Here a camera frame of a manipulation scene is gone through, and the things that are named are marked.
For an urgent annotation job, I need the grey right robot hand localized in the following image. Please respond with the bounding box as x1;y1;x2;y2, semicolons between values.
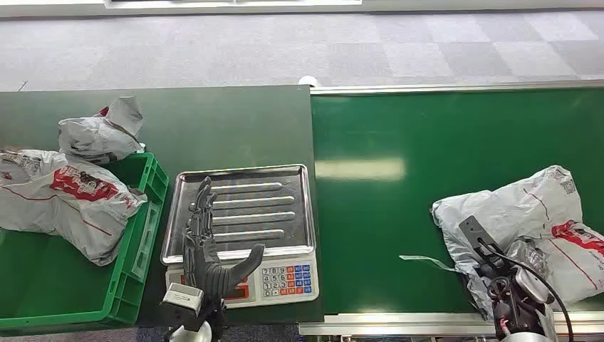
459;214;556;306

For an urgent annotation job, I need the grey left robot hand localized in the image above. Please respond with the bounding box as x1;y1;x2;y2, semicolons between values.
182;176;266;299

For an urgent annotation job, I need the grey courier package red label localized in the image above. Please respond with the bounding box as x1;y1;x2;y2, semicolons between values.
431;165;604;318

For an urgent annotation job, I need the green plastic basket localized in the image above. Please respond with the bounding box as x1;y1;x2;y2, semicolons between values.
0;152;170;332

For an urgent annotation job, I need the large grey red-print package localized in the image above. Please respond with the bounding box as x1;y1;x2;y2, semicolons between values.
0;149;148;268

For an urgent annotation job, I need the crumpled small grey package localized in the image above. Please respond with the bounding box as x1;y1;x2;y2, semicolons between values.
58;96;146;165

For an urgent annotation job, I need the thin clear plastic strip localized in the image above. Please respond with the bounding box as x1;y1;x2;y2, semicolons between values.
398;254;458;274

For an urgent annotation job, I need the electronic scale with steel tray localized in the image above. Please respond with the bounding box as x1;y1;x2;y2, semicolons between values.
160;163;321;311

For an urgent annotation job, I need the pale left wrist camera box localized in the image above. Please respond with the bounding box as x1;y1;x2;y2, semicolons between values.
159;282;205;332

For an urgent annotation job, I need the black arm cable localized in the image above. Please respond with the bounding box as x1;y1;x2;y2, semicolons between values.
477;237;575;342

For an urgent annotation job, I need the green conveyor belt silver frame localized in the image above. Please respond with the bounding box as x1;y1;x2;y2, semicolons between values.
298;80;604;338

